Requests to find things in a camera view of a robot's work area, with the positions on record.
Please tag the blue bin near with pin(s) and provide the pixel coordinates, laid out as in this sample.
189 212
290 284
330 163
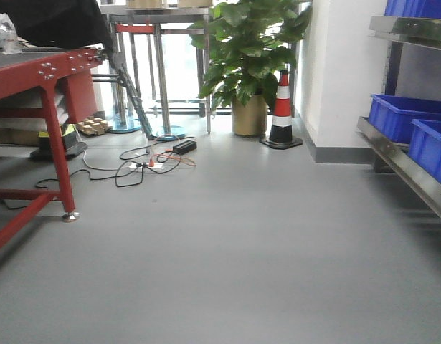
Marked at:
425 146

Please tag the steel shelf rack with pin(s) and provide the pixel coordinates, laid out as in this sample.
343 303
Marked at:
412 42

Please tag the blue bin far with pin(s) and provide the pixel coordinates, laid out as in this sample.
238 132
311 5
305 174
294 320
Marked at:
392 115

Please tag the green potted plant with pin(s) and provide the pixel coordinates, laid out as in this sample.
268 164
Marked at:
249 41

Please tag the black power adapter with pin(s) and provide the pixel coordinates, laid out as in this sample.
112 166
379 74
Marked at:
185 147

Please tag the blue bin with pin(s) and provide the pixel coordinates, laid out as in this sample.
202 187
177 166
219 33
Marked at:
425 146
392 115

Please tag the white power strip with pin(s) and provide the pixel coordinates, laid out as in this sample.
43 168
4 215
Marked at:
140 166

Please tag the black cloth cover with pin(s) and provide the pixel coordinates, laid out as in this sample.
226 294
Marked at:
61 24

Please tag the gold plant pot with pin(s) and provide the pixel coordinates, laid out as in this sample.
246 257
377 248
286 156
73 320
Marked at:
249 120

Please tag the steel table with legs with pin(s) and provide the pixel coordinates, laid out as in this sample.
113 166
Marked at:
158 22

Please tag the red metal workbench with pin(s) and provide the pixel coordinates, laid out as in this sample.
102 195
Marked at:
45 70

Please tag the orange white traffic cone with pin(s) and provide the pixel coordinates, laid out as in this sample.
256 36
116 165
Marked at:
281 132

